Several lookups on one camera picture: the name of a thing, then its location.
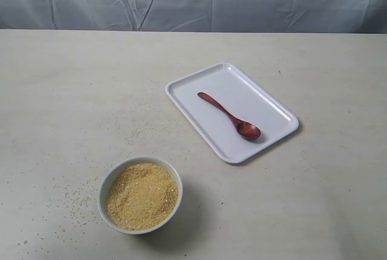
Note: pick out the brown wooden spoon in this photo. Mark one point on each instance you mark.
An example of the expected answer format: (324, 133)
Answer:
(245, 129)

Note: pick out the white ceramic bowl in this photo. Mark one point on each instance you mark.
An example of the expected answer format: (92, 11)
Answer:
(112, 175)

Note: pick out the yellow-brown granular powder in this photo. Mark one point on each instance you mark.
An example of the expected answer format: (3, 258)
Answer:
(142, 196)

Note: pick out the white rectangular plastic tray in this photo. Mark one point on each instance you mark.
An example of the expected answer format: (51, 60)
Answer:
(242, 97)

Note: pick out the grey wrinkled backdrop curtain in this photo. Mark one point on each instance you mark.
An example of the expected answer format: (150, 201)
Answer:
(305, 16)

